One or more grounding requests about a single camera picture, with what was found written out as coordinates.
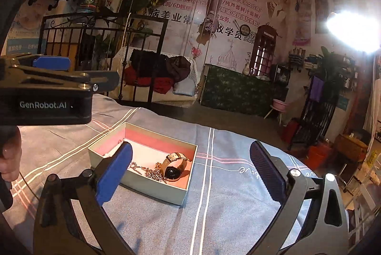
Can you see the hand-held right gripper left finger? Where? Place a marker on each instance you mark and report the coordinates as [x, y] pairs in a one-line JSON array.
[[114, 173]]

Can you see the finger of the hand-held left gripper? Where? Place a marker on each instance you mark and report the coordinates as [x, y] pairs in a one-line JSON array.
[[101, 80], [52, 63]]

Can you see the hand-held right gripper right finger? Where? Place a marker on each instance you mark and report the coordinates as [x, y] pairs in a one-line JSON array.
[[268, 173]]

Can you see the pale green jewelry box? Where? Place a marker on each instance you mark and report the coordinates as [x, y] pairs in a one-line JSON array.
[[154, 189]]

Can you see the person's left hand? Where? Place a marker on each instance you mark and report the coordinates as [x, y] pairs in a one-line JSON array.
[[10, 153]]

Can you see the striped grey bed sheet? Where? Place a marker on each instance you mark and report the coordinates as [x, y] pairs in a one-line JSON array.
[[238, 198]]

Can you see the red bin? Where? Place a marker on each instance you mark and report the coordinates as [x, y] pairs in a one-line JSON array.
[[289, 130]]

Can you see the black clothing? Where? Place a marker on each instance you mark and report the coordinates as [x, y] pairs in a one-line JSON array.
[[145, 61]]

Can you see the orange bucket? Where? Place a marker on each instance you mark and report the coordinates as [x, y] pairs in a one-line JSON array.
[[318, 158]]

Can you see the black face wrist watch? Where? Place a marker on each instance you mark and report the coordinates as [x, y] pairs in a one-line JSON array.
[[172, 172]]

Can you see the red cloth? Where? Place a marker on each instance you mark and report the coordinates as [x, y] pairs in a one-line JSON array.
[[162, 85]]

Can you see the black metal rack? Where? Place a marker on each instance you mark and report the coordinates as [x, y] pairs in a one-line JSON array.
[[312, 124]]

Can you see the pink stool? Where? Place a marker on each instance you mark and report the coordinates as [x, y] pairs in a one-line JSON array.
[[278, 104]]

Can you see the dark brown jacket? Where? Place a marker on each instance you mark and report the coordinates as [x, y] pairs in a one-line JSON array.
[[178, 68]]

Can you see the light blue pillow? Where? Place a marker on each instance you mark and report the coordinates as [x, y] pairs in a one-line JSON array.
[[183, 89]]

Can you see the wooden side table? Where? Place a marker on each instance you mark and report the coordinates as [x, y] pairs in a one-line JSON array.
[[351, 149]]

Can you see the green patterned counter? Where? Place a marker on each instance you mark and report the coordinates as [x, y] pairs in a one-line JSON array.
[[238, 91]]

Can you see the purple cloth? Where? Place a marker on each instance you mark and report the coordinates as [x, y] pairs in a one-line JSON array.
[[317, 88]]

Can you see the black countertop appliance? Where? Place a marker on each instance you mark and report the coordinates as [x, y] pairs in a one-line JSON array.
[[281, 74]]

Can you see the white vase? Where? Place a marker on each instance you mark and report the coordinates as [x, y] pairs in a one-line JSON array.
[[246, 69]]

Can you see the red phone booth cabinet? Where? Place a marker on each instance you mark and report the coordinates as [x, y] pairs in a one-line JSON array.
[[266, 49]]

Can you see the bright lamp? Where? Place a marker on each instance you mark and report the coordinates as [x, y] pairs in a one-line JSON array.
[[354, 31]]

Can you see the black iron bed frame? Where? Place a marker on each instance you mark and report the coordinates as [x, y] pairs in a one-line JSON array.
[[143, 18]]

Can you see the large wall poster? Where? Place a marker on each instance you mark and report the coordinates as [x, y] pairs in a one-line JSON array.
[[238, 4]]

